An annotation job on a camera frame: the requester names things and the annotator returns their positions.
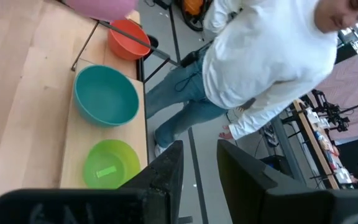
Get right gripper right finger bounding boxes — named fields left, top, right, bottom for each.
left=216, top=139, right=333, bottom=224

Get person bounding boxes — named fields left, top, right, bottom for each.
left=144, top=0, right=358, bottom=158

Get black computer tower blue lights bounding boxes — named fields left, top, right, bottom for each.
left=259, top=154, right=293, bottom=178

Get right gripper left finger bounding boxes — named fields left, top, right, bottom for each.
left=119, top=140, right=185, bottom=224

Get green translucent bowl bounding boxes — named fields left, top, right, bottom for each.
left=82, top=139, right=142, bottom=190

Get teal bowl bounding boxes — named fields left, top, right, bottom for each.
left=73, top=64, right=140, bottom=128

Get orange and black machine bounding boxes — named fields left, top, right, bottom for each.
left=175, top=0, right=214, bottom=32

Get wooden workbench with metal legs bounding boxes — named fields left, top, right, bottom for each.
left=272, top=99, right=343, bottom=190

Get person's hand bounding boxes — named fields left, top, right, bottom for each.
left=218, top=124, right=235, bottom=141

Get coral red matte bowl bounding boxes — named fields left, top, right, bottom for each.
left=107, top=19, right=152, bottom=62

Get pink patterned partition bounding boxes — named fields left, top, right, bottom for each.
left=317, top=54, right=358, bottom=146

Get pink bowl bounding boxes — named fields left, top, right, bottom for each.
left=64, top=0, right=140, bottom=22

